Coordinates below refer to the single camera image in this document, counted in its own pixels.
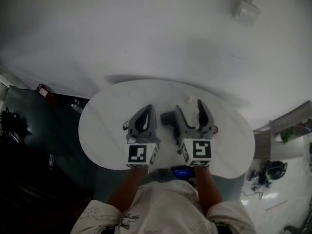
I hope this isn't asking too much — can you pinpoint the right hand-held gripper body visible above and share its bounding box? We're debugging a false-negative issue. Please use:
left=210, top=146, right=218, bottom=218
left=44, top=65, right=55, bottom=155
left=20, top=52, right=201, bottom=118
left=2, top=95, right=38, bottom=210
left=178, top=123, right=218, bottom=167

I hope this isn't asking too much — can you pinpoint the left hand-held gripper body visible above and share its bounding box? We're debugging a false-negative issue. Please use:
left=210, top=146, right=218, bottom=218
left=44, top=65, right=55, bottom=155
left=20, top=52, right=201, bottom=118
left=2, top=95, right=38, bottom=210
left=125, top=129, right=161, bottom=168

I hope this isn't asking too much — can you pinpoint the dark grey hair dryer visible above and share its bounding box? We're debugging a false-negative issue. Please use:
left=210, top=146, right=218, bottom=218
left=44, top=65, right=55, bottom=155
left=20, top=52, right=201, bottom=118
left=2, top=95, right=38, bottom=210
left=160, top=110, right=182, bottom=156

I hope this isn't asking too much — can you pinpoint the person's left forearm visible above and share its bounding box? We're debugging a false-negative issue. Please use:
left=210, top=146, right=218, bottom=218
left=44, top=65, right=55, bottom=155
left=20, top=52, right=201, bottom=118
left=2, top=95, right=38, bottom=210
left=107, top=166, right=147, bottom=215

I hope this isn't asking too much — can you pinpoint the person's right forearm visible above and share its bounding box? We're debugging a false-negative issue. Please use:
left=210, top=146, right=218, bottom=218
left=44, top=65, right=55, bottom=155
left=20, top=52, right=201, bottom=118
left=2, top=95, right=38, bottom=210
left=194, top=166, right=224, bottom=215

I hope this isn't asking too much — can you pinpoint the black device with blue screen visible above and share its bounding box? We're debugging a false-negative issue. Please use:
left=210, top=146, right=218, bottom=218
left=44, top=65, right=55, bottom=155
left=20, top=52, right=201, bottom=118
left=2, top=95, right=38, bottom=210
left=170, top=165, right=196, bottom=180

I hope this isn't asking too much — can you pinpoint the white oval table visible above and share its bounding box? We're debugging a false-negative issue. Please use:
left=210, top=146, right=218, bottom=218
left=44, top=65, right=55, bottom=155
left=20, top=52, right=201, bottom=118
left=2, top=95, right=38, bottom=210
left=78, top=78, right=256, bottom=179

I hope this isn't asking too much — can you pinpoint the person's white printed shirt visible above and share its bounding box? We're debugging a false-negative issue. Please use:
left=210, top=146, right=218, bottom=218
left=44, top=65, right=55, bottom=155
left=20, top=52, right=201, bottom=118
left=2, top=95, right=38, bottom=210
left=70, top=180, right=257, bottom=234

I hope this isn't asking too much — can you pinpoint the black and green bag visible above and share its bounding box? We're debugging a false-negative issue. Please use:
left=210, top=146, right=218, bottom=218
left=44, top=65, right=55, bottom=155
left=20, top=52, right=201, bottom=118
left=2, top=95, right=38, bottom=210
left=258, top=160, right=288, bottom=188

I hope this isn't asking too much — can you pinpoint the grey wooden shelf unit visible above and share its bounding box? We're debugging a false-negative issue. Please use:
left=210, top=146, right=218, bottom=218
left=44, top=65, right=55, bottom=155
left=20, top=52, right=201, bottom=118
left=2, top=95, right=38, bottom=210
left=253, top=100, right=312, bottom=163

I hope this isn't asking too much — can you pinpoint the green plant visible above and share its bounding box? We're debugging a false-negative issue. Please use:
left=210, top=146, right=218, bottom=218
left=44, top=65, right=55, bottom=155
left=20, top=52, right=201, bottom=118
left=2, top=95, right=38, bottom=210
left=279, top=127, right=296, bottom=145

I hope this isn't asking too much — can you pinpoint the red fire extinguisher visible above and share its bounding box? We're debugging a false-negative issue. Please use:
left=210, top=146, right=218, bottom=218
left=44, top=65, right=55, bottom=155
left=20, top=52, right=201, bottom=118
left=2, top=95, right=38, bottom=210
left=36, top=83, right=57, bottom=106

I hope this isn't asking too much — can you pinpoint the black equipment pile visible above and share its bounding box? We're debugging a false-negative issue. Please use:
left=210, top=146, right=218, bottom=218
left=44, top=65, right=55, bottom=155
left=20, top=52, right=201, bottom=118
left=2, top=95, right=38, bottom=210
left=0, top=107, right=32, bottom=143

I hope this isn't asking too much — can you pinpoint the white wall socket box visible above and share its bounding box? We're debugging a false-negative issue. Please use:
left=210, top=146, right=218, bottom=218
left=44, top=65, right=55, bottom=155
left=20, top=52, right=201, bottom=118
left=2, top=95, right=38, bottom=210
left=231, top=0, right=261, bottom=26

